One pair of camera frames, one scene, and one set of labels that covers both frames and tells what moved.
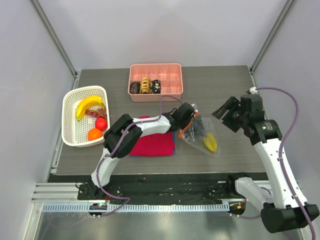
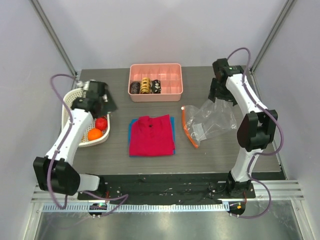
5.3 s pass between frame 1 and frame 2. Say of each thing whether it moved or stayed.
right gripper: moved
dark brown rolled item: stayed
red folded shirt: stayed
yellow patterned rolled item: stayed
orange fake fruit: stayed
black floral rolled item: stayed
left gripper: moved
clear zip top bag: moved
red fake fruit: stayed
